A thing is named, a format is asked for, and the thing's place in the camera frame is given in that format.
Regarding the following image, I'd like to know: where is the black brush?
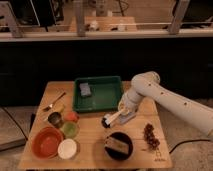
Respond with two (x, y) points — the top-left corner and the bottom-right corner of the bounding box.
(101, 115), (115, 128)

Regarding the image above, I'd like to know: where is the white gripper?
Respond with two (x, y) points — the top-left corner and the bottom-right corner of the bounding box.
(103, 97), (137, 128)

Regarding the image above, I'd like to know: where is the black bowl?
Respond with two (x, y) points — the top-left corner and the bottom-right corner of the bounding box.
(104, 132), (133, 161)

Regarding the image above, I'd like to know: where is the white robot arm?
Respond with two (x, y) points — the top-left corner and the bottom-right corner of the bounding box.
(102, 71), (213, 141)

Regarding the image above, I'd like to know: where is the green plastic tray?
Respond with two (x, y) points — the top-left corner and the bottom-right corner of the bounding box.
(73, 76), (123, 113)

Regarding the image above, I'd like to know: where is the orange small cup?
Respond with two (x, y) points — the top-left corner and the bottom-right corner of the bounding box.
(64, 111), (79, 122)

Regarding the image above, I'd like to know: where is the dark small cup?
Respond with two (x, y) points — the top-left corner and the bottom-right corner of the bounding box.
(48, 112), (63, 128)

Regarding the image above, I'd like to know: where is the grey sponge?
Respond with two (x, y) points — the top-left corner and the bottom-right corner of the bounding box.
(79, 83), (91, 97)

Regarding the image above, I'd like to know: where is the green small bowl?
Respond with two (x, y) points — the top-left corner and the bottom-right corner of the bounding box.
(60, 121), (79, 138)

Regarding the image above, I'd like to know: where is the gold spoon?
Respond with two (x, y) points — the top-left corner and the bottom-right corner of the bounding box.
(42, 92), (66, 112)

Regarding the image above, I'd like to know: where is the black cable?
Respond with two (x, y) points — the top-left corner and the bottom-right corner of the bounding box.
(168, 138), (213, 155)

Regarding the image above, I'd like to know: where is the brown bread slice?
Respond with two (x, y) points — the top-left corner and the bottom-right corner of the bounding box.
(105, 137), (129, 154)

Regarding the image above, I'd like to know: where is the red orange bowl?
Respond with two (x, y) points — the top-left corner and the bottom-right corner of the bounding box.
(31, 127), (64, 159)

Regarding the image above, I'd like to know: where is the grey blue cloth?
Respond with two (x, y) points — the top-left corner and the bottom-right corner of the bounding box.
(119, 113), (136, 125)

